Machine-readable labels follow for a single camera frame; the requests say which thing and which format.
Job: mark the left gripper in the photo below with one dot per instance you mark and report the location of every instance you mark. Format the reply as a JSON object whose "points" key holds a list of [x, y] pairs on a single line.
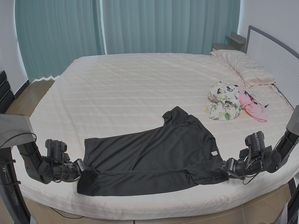
{"points": [[76, 170]]}

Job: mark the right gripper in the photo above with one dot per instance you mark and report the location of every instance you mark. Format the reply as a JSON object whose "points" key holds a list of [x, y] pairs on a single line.
{"points": [[239, 168]]}

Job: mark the black T-shirt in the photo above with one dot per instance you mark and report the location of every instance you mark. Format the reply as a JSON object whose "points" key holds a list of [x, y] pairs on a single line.
{"points": [[151, 155]]}

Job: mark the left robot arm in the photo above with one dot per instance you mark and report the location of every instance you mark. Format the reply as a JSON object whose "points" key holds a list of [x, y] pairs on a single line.
{"points": [[30, 162]]}

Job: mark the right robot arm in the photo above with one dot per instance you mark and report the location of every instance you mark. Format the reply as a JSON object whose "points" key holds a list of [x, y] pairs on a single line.
{"points": [[278, 153]]}

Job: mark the bed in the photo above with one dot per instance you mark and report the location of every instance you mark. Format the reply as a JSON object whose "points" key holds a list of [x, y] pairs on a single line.
{"points": [[140, 83]]}

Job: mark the pink garment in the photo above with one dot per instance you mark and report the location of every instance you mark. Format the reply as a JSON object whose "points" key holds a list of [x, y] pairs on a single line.
{"points": [[255, 112]]}

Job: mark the white printed pyjama garment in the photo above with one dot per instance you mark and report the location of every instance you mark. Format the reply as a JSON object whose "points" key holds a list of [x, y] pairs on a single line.
{"points": [[222, 101]]}

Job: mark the pale pink pillow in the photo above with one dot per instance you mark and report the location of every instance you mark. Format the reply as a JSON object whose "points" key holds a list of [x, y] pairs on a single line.
{"points": [[247, 66]]}

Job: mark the grey bedside table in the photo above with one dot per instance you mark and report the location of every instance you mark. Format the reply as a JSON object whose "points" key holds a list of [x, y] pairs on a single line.
{"points": [[220, 47]]}

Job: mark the blue-green curtain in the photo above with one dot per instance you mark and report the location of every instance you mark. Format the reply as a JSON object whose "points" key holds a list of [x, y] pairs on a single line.
{"points": [[60, 31], [168, 20]]}

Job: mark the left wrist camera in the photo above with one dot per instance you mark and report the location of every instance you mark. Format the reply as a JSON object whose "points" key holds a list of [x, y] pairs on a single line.
{"points": [[66, 157]]}

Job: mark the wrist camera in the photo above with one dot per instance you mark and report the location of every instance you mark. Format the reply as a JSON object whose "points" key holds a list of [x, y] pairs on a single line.
{"points": [[66, 157], [244, 153]]}

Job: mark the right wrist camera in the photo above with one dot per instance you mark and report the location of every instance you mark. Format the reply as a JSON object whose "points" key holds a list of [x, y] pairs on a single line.
{"points": [[244, 153]]}

